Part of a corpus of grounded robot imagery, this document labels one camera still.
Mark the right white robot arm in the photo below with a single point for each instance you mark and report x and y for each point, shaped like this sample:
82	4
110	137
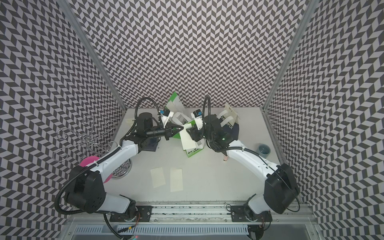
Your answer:
280	185

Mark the aluminium corner post left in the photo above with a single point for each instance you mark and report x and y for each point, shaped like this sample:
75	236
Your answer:
70	16

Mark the cream receipt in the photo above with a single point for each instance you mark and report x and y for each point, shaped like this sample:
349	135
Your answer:
187	142
176	179
158	178

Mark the white vented cable duct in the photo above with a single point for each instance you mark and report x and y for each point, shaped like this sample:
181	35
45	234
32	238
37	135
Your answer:
165	230

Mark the green white bag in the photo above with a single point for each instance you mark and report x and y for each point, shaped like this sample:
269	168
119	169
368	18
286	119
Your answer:
176	106
201	144

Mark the pink plastic cup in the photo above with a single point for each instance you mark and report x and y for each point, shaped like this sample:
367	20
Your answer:
88	160

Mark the navy cream cheerful bag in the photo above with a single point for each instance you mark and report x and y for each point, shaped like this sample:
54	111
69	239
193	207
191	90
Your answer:
151	145
229	121

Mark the grey blue cup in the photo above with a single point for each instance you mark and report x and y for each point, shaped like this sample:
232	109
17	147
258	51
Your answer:
264	150

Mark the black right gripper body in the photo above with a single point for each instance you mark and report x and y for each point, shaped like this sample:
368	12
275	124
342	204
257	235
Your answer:
204	133

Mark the green white bag front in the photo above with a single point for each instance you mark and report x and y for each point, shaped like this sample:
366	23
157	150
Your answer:
176	106

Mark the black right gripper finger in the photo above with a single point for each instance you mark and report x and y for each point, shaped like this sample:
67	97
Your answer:
192	132
192	126

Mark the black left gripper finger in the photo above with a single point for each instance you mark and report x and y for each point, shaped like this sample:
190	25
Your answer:
174	126
175	133

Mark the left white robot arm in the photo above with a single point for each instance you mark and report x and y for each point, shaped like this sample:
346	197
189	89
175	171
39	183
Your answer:
84	192

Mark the aluminium corner post right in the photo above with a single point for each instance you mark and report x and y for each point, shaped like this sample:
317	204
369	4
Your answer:
310	10

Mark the silver wire stand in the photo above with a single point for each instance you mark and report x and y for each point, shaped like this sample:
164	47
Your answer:
89	141

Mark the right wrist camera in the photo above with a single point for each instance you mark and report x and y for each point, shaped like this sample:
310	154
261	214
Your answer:
198	118

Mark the aluminium corner post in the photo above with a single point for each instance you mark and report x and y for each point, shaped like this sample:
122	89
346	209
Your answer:
310	10
70	16

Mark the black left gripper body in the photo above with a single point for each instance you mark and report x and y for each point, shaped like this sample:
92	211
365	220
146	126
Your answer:
159	133

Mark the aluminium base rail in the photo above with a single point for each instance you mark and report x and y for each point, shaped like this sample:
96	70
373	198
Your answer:
219	213

